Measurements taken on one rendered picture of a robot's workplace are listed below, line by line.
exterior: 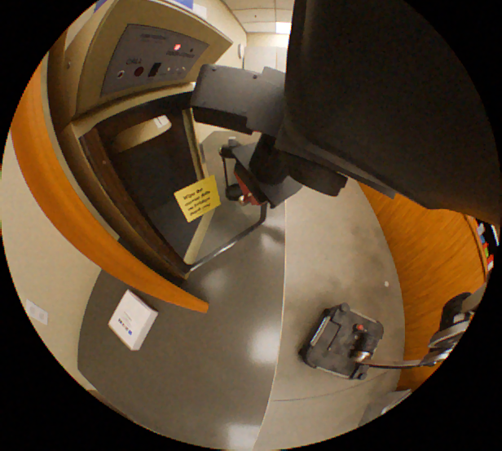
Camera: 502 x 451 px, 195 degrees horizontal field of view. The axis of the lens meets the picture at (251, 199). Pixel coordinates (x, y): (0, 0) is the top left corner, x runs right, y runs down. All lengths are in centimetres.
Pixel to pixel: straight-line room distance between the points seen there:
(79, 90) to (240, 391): 60
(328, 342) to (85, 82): 143
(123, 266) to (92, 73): 19
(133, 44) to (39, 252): 63
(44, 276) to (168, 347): 49
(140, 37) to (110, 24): 5
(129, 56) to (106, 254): 19
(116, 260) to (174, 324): 37
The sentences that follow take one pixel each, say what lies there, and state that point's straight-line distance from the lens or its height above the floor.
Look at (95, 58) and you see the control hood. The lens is 18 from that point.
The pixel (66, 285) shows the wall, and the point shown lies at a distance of 75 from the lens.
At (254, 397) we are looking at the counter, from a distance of 51.
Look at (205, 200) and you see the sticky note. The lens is 28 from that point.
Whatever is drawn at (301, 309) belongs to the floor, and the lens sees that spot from 146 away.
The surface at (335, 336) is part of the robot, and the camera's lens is 130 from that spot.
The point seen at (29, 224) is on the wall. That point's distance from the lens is 66.
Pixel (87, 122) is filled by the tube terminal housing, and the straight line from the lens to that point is 23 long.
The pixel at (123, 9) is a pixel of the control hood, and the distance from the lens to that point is 17.
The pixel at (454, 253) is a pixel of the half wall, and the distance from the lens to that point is 184.
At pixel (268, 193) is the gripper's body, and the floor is 127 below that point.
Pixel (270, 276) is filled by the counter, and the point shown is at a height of 94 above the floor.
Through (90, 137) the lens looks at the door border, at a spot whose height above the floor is 138.
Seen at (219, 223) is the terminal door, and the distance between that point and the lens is 35.
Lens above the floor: 139
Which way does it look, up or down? 44 degrees down
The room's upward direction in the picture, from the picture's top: straight up
